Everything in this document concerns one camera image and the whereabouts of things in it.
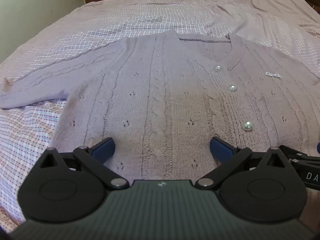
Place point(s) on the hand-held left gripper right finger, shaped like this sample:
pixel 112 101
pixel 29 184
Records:
pixel 221 150

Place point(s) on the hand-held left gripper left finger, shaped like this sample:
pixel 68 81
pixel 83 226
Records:
pixel 104 150

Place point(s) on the lilac knitted cardigan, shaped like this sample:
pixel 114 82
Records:
pixel 160 92

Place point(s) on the pink checked bed sheet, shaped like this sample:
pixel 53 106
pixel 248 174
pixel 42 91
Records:
pixel 125 12

